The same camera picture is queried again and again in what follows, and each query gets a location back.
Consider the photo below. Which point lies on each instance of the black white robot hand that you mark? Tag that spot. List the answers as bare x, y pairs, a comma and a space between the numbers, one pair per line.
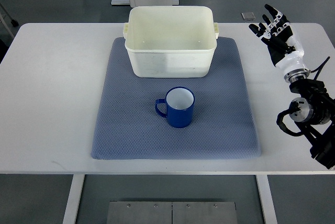
283, 44

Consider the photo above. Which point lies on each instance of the blue enamel mug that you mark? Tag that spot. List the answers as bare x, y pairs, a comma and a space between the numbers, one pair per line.
176, 107

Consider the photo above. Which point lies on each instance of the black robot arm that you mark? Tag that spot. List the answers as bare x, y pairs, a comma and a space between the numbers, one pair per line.
311, 114

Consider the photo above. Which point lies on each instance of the white plastic box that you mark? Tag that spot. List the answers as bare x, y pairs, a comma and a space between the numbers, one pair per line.
171, 41

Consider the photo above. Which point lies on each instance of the grey floor plate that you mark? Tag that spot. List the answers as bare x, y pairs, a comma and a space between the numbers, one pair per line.
249, 16

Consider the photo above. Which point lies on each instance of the blue grey textured mat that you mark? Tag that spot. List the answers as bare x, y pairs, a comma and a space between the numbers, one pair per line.
128, 127

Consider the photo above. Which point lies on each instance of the right white table leg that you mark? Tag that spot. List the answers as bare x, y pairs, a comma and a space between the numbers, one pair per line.
266, 200

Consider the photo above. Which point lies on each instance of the white table leg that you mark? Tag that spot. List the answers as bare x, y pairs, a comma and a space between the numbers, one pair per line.
266, 200
74, 198

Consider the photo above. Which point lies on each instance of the black wheeled stand leg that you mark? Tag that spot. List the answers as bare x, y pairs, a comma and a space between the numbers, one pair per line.
14, 22

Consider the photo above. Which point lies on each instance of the left white table leg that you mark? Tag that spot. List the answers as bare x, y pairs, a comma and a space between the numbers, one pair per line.
74, 198

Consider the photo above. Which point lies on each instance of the metal base plate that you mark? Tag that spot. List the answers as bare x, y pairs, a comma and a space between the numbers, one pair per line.
171, 212

